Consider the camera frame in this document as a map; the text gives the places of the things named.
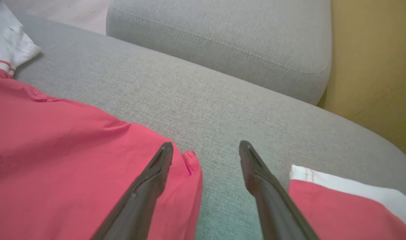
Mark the red white sports shirt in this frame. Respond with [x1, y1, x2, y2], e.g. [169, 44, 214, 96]
[0, 0, 204, 240]

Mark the large grey sofa seat cushion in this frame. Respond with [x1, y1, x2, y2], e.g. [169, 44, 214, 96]
[5, 10, 406, 240]

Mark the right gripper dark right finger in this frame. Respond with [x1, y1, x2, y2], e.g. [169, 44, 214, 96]
[239, 140, 321, 240]

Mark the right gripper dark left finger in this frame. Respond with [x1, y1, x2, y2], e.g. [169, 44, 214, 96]
[91, 142, 174, 240]

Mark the small grey sofa cushion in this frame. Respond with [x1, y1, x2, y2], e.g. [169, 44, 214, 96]
[106, 0, 333, 106]

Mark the red garment with white band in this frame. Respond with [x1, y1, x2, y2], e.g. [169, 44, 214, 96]
[288, 164, 406, 240]

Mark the yellow sofa cushion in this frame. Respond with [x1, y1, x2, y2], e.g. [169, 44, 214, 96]
[317, 0, 406, 164]

